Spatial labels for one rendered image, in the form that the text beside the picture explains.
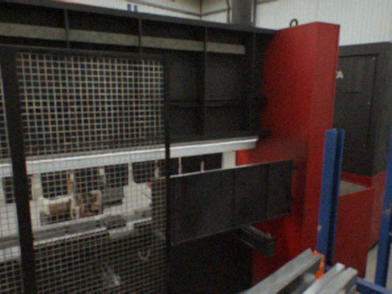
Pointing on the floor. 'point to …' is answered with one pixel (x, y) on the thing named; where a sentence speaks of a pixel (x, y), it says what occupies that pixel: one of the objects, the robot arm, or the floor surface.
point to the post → (18, 166)
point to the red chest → (353, 226)
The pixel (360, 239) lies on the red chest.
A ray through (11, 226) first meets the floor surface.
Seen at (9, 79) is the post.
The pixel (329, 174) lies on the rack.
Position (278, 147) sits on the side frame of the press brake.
